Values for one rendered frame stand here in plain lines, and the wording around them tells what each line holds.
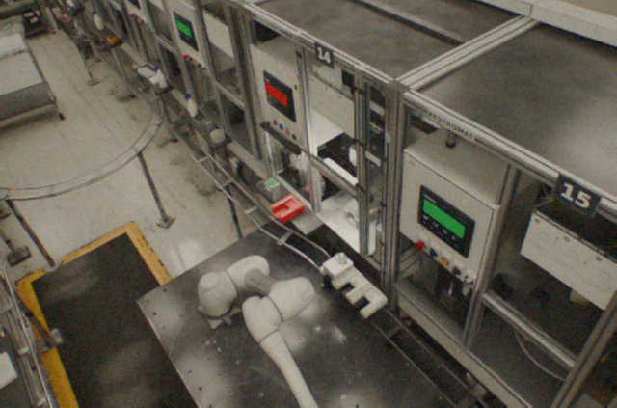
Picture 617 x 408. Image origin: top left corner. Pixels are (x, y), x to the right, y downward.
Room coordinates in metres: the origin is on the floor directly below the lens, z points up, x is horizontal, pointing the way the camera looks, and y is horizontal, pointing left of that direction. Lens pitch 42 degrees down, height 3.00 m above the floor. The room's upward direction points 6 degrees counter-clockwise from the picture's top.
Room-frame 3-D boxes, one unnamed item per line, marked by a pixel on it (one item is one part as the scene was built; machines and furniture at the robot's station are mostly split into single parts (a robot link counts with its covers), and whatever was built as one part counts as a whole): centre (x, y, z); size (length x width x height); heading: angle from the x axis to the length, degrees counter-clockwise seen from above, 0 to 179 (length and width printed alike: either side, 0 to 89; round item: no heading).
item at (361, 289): (1.52, -0.15, 0.84); 0.36 x 0.14 x 0.10; 33
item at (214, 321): (1.57, 0.57, 0.71); 0.22 x 0.18 x 0.06; 33
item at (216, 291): (1.59, 0.57, 0.85); 0.18 x 0.16 x 0.22; 121
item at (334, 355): (1.37, 0.21, 0.66); 1.50 x 1.06 x 0.04; 33
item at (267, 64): (2.25, 0.03, 1.60); 0.42 x 0.29 x 0.46; 33
